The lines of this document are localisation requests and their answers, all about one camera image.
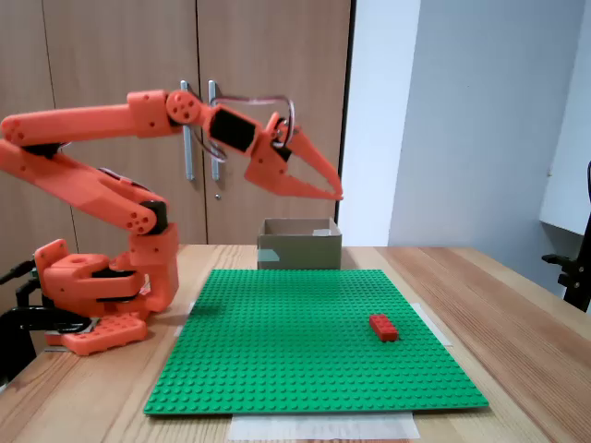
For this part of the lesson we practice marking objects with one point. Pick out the cardboard box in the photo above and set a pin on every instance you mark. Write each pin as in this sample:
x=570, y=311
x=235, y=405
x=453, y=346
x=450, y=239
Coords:
x=300, y=251

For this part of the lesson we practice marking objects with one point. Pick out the green lego baseplate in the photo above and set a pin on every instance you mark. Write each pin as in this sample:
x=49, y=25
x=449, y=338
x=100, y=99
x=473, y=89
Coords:
x=300, y=360

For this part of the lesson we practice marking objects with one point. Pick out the red lego block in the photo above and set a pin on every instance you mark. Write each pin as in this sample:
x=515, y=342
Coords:
x=383, y=327

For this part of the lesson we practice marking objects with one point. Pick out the short masking tape strip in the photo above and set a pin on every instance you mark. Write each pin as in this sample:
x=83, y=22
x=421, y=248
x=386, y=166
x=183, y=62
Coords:
x=436, y=325
x=178, y=330

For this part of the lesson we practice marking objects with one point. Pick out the brown wooden cabinet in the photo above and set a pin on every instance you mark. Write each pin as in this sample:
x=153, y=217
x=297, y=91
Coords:
x=115, y=46

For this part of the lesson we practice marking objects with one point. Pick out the wide masking tape strip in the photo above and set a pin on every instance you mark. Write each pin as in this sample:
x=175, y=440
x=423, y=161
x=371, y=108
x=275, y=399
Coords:
x=323, y=427

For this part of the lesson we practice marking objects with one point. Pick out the black table clamp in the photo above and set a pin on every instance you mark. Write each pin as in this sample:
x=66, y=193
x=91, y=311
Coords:
x=27, y=316

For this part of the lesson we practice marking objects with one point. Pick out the black office chair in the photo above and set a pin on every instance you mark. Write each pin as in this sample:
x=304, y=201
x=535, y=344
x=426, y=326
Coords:
x=577, y=281

